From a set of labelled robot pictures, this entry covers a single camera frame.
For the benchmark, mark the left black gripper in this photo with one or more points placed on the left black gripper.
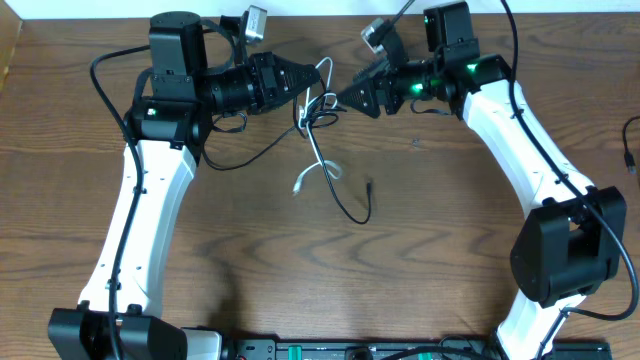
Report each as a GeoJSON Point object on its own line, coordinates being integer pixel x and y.
{"type": "Point", "coordinates": [270, 71]}

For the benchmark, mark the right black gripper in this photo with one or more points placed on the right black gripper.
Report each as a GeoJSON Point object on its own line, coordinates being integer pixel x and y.
{"type": "Point", "coordinates": [384, 84]}

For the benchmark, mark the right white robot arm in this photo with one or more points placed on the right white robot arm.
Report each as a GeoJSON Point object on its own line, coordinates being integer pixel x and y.
{"type": "Point", "coordinates": [572, 238]}

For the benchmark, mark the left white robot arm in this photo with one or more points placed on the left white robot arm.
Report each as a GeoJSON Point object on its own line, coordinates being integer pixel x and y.
{"type": "Point", "coordinates": [200, 72]}

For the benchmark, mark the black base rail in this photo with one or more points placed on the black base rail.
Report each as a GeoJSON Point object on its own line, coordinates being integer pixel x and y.
{"type": "Point", "coordinates": [274, 348]}

